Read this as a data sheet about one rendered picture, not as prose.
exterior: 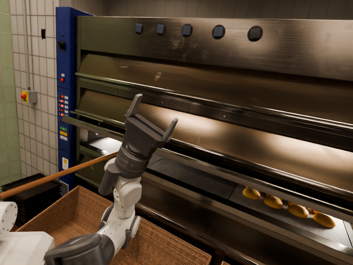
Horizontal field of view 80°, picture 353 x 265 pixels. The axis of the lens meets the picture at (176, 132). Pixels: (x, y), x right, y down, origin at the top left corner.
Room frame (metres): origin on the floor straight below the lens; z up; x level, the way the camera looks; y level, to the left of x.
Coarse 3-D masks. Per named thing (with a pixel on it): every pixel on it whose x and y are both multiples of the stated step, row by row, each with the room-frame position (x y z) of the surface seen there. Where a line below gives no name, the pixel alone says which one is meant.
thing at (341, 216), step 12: (84, 120) 1.51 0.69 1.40; (96, 132) 1.26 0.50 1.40; (120, 132) 1.34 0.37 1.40; (168, 156) 1.03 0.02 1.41; (192, 156) 1.10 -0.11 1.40; (204, 168) 0.94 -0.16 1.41; (228, 168) 1.01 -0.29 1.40; (240, 180) 0.86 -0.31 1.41; (264, 180) 0.92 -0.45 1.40; (264, 192) 0.81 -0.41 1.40; (276, 192) 0.79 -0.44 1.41; (300, 192) 0.85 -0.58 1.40; (300, 204) 0.75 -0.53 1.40; (312, 204) 0.73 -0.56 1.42; (336, 204) 0.80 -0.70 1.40; (336, 216) 0.70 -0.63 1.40; (348, 216) 0.68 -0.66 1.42
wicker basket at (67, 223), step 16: (80, 192) 1.47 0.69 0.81; (48, 208) 1.27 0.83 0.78; (64, 208) 1.38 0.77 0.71; (80, 208) 1.43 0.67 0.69; (96, 208) 1.38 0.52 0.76; (32, 224) 1.17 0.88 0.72; (48, 224) 1.27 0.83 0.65; (64, 224) 1.36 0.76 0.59; (80, 224) 1.38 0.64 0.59; (96, 224) 1.33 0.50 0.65; (64, 240) 1.21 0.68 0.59
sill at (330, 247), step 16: (144, 176) 1.26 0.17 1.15; (160, 176) 1.23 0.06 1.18; (192, 192) 1.11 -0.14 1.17; (208, 192) 1.11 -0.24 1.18; (224, 208) 1.02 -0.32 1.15; (240, 208) 1.00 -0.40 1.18; (256, 224) 0.94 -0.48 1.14; (272, 224) 0.91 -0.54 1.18; (288, 224) 0.92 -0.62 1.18; (304, 240) 0.84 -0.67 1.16; (320, 240) 0.84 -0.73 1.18; (336, 256) 0.79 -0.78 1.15; (352, 256) 0.76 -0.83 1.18
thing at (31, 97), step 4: (24, 92) 1.76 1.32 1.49; (28, 92) 1.74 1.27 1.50; (32, 92) 1.77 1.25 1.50; (36, 92) 1.80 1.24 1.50; (28, 96) 1.74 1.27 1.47; (32, 96) 1.77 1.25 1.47; (36, 96) 1.80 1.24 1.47; (24, 100) 1.76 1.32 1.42; (28, 100) 1.74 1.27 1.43; (32, 100) 1.76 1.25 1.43; (36, 100) 1.79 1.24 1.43
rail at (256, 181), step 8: (72, 120) 1.37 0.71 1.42; (80, 120) 1.35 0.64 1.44; (96, 128) 1.27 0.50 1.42; (104, 128) 1.25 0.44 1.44; (120, 136) 1.18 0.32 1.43; (168, 152) 1.03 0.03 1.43; (176, 152) 1.02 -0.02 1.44; (192, 160) 0.97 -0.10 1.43; (200, 160) 0.96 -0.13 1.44; (216, 168) 0.91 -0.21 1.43; (224, 168) 0.90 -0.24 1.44; (240, 176) 0.86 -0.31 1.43; (248, 176) 0.86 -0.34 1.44; (264, 184) 0.82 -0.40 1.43; (272, 184) 0.81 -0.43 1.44; (288, 192) 0.78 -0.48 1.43; (296, 192) 0.77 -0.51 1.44; (312, 200) 0.74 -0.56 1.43; (320, 200) 0.73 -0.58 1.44; (328, 208) 0.71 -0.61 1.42; (336, 208) 0.70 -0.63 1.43; (344, 208) 0.70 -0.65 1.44; (352, 216) 0.68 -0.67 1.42
